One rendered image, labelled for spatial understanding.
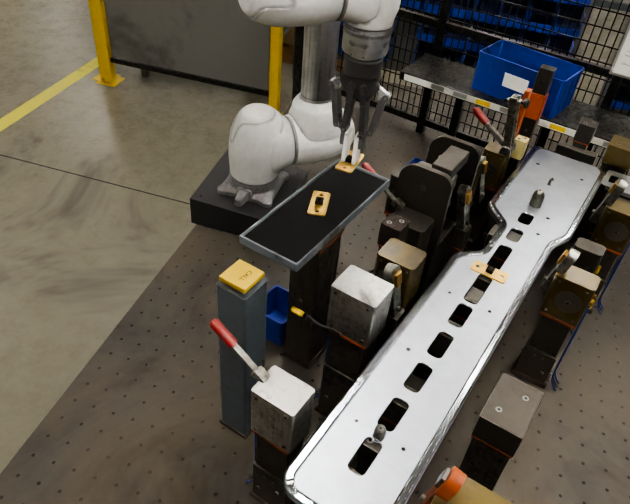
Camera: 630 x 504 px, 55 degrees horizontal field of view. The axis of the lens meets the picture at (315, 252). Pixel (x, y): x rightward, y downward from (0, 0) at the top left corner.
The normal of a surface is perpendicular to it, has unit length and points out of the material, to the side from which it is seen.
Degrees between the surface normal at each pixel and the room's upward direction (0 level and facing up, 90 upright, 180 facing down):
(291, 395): 0
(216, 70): 90
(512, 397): 0
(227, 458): 0
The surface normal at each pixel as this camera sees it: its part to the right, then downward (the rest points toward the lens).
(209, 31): -0.30, 0.60
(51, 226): 0.07, -0.76
